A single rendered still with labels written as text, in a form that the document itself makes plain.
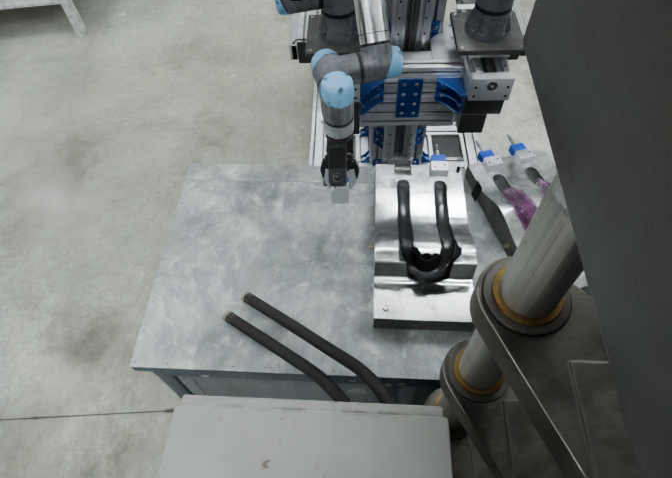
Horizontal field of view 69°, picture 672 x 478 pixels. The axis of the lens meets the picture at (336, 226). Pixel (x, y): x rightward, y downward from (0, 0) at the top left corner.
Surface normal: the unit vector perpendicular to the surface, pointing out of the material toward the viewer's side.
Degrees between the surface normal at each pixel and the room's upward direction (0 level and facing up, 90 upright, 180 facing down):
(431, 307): 0
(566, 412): 0
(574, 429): 0
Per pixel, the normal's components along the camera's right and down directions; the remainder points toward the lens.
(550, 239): -0.79, 0.52
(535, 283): -0.58, 0.68
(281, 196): -0.04, -0.57
